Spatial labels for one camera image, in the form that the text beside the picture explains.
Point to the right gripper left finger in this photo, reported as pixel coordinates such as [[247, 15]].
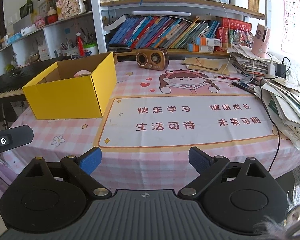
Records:
[[78, 170]]

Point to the white pen holder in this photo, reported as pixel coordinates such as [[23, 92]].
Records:
[[70, 52]]

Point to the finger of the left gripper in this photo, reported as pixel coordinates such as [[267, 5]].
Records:
[[15, 137]]

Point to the orange white medicine box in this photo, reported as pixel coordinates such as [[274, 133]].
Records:
[[203, 41]]

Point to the red thick book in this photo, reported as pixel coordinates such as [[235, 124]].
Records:
[[235, 24]]

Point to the pink plush paw toy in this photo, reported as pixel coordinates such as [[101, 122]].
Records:
[[80, 73]]

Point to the red pencil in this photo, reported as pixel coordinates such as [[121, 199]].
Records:
[[227, 78]]

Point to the stack of papers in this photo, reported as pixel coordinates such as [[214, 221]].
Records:
[[280, 97]]

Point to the brown retro radio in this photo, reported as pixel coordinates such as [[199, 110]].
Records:
[[152, 58]]

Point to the black power adapter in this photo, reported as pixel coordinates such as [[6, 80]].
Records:
[[281, 70]]

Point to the black electronic piano keyboard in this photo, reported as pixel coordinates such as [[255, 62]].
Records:
[[11, 83]]

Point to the pink checkered tablecloth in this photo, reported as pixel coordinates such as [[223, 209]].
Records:
[[149, 124]]

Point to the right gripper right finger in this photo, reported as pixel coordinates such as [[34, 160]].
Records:
[[210, 171]]

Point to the brown cardboard pieces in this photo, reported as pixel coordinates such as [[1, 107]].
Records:
[[211, 65]]

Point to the white green lidded jar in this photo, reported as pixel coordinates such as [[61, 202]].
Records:
[[90, 49]]

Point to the yellow cardboard box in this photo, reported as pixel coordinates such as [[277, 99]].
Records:
[[73, 89]]

